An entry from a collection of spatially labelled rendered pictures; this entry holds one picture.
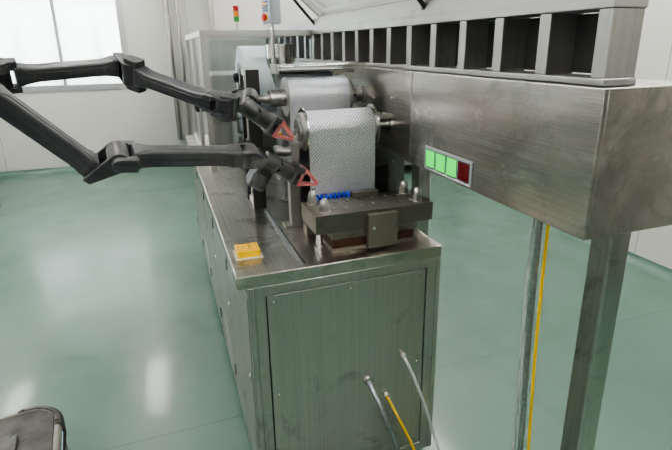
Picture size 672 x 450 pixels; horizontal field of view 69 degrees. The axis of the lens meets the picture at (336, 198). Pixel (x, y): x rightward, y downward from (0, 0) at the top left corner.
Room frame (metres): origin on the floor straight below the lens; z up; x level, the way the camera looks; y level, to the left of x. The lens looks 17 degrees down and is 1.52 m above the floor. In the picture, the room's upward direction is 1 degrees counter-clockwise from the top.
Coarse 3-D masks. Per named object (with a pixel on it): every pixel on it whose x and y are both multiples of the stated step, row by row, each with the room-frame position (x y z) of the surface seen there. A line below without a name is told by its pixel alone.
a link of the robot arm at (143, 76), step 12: (132, 60) 1.69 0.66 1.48; (144, 60) 1.71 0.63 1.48; (144, 72) 1.68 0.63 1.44; (156, 72) 1.70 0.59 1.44; (144, 84) 1.67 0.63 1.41; (156, 84) 1.65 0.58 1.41; (168, 84) 1.63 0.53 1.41; (180, 84) 1.63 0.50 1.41; (180, 96) 1.62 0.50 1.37; (192, 96) 1.60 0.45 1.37; (204, 96) 1.57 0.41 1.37; (216, 96) 1.57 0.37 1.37; (204, 108) 1.59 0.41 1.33; (216, 108) 1.57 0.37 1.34; (228, 108) 1.56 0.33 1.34
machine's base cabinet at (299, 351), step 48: (288, 288) 1.31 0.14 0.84; (336, 288) 1.36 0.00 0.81; (384, 288) 1.41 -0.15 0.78; (432, 288) 1.47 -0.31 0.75; (240, 336) 1.52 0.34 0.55; (288, 336) 1.31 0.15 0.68; (336, 336) 1.36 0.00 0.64; (384, 336) 1.41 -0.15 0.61; (432, 336) 1.47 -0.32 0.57; (240, 384) 1.64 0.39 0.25; (288, 384) 1.30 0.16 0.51; (336, 384) 1.36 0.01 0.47; (384, 384) 1.41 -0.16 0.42; (432, 384) 1.47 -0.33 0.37; (288, 432) 1.30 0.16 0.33; (336, 432) 1.36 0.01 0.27; (384, 432) 1.41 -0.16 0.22
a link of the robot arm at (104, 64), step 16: (0, 64) 1.53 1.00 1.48; (16, 64) 1.57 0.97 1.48; (32, 64) 1.62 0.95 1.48; (48, 64) 1.64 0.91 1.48; (64, 64) 1.66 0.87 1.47; (80, 64) 1.67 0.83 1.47; (96, 64) 1.70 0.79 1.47; (112, 64) 1.72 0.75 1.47; (128, 64) 1.69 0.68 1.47; (16, 80) 1.61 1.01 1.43; (32, 80) 1.60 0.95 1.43; (48, 80) 1.62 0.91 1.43; (128, 80) 1.70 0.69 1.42
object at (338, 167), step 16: (336, 144) 1.63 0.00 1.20; (352, 144) 1.65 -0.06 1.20; (368, 144) 1.67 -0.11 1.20; (320, 160) 1.61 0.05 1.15; (336, 160) 1.63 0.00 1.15; (352, 160) 1.65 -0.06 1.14; (368, 160) 1.67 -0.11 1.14; (320, 176) 1.61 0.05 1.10; (336, 176) 1.63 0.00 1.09; (352, 176) 1.65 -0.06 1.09; (368, 176) 1.67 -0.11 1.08; (320, 192) 1.61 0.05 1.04; (336, 192) 1.63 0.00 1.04
